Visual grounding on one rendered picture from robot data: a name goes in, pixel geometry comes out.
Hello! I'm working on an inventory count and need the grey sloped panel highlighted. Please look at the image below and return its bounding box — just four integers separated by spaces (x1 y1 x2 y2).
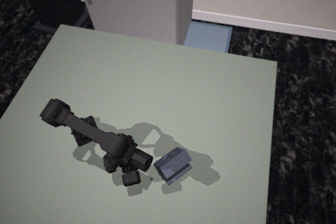
154 147 192 185

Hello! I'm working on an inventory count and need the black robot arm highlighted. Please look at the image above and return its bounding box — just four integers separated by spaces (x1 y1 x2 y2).
40 98 153 173

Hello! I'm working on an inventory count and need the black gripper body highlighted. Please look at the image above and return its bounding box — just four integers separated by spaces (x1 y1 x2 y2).
122 162 141 186

